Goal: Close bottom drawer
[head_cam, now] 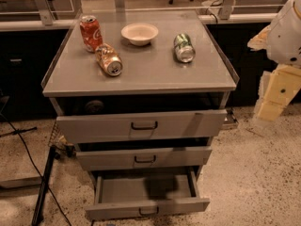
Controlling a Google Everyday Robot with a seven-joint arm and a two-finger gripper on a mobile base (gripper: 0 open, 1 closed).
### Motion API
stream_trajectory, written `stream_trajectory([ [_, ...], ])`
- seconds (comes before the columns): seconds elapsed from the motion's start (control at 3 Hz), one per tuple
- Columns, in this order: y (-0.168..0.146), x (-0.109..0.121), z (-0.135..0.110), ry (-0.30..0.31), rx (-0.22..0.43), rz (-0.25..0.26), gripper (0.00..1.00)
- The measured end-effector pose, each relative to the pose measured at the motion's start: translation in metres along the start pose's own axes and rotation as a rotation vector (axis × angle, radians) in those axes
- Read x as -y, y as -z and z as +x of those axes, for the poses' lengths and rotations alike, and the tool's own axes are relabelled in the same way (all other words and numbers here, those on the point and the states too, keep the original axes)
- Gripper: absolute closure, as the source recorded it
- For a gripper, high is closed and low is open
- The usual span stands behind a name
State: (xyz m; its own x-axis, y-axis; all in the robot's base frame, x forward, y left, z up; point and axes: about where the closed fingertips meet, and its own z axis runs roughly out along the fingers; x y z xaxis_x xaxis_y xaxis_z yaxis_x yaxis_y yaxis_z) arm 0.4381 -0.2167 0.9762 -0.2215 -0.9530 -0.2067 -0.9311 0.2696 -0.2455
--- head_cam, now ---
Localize grey top drawer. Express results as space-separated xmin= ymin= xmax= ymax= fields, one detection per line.
xmin=56 ymin=109 xmax=227 ymax=143

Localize grey bottom drawer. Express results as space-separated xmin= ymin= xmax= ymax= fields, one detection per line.
xmin=86 ymin=167 xmax=210 ymax=220

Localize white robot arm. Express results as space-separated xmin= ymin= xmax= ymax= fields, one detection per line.
xmin=247 ymin=0 xmax=301 ymax=123

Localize white bowl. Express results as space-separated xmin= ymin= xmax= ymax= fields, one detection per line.
xmin=121 ymin=23 xmax=159 ymax=46

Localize black round object in drawer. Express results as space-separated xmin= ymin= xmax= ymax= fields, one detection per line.
xmin=84 ymin=100 xmax=104 ymax=115

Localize black floor cable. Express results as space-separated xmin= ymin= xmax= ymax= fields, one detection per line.
xmin=0 ymin=111 xmax=73 ymax=226

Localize grey drawer cabinet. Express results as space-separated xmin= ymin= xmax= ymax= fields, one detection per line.
xmin=40 ymin=9 xmax=241 ymax=186

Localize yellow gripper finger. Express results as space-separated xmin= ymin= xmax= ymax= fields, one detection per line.
xmin=254 ymin=64 xmax=301 ymax=121
xmin=247 ymin=25 xmax=270 ymax=51

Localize crushed orange soda can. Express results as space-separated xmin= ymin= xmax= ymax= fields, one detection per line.
xmin=95 ymin=43 xmax=123 ymax=76

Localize black stand leg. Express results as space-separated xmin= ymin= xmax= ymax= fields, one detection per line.
xmin=31 ymin=146 xmax=55 ymax=226

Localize grey drawer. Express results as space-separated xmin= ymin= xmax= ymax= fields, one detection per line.
xmin=56 ymin=109 xmax=227 ymax=143
xmin=76 ymin=147 xmax=212 ymax=171
xmin=86 ymin=167 xmax=210 ymax=220

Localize green soda can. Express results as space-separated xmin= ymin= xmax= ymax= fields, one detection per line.
xmin=174 ymin=33 xmax=196 ymax=63

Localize wire basket on floor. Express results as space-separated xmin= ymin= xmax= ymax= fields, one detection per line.
xmin=48 ymin=122 xmax=75 ymax=157

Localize red soda can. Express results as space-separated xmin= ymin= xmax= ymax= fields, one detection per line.
xmin=80 ymin=15 xmax=103 ymax=53

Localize white railing bar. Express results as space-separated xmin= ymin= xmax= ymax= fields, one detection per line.
xmin=0 ymin=13 xmax=276 ymax=32

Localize grey middle drawer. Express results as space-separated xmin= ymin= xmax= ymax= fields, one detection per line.
xmin=76 ymin=147 xmax=212 ymax=171

